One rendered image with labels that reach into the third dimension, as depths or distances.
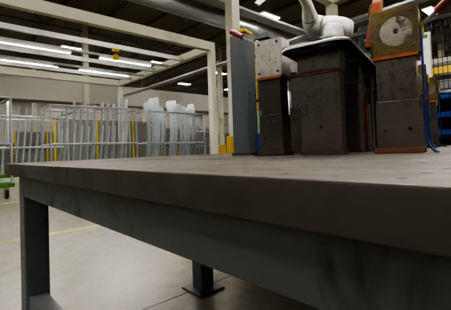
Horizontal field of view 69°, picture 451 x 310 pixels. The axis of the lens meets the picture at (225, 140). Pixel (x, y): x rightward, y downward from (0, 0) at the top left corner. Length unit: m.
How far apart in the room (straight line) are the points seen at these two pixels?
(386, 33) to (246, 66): 0.48
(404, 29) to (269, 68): 0.37
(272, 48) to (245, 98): 0.23
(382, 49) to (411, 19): 0.09
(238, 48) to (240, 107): 0.21
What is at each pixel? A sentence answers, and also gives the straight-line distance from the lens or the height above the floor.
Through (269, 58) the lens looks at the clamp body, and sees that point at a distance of 1.06.
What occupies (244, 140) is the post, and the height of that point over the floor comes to 0.75.
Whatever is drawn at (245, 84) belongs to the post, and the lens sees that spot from 1.20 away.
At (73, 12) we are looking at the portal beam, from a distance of 7.30.
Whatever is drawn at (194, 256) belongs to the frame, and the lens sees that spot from 0.45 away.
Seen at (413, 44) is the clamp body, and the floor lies 0.96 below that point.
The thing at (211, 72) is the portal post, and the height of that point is 2.71.
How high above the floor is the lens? 0.72
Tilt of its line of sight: 1 degrees up
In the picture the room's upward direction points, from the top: 2 degrees counter-clockwise
